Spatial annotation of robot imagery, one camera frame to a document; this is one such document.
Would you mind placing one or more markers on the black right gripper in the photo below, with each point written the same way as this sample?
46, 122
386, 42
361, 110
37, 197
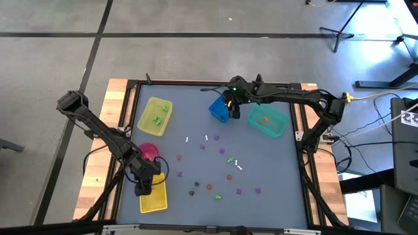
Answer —
235, 109

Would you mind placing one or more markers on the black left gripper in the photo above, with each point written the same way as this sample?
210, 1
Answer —
143, 186

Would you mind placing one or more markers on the green plastic skeleton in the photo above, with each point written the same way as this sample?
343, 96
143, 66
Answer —
165, 108
217, 197
157, 120
230, 160

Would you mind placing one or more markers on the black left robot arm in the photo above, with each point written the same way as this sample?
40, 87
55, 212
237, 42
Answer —
98, 130

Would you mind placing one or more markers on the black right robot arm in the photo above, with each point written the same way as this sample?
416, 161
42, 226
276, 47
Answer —
294, 94

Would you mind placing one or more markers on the yellow perforated plastic basket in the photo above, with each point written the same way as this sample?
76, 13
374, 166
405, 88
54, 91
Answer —
156, 200

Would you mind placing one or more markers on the blue plastic basket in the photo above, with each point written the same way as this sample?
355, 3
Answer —
217, 111

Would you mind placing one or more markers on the pink round plastic bowl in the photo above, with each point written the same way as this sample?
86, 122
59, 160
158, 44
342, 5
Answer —
150, 150

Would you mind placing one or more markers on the translucent teal plastic bin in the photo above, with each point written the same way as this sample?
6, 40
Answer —
277, 127

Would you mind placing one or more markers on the wooden table side board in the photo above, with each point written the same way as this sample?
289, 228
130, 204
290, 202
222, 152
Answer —
86, 192
323, 169

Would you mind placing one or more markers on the translucent yellow-green plastic bin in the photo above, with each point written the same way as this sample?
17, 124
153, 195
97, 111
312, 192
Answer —
147, 111

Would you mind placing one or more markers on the black rig bar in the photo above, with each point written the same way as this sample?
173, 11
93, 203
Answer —
49, 230

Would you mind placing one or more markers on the yellow plug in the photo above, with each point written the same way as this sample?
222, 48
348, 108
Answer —
347, 97

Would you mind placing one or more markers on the black tripod stand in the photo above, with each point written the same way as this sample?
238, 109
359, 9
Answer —
338, 36

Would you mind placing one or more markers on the black furniture leg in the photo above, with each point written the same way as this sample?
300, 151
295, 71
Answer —
9, 145

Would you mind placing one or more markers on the black desk foot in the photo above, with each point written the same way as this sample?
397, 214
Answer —
375, 85

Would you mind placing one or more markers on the white paper sheet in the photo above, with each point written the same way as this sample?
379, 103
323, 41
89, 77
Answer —
359, 205

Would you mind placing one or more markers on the black equipment case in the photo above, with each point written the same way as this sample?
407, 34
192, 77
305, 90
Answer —
403, 156

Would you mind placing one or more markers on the black white fiducial marker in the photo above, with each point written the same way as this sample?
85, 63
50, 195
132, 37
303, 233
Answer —
411, 119

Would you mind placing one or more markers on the dark grey box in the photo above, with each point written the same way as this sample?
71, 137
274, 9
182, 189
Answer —
390, 209

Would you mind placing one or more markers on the grey stand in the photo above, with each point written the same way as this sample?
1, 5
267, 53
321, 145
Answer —
400, 39

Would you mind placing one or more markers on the black keyboard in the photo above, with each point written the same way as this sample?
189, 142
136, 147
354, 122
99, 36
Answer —
411, 215

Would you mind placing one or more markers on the black table frame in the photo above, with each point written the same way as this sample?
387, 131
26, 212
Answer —
196, 83

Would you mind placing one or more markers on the white metal bracket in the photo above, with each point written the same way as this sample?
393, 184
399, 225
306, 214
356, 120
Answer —
298, 136

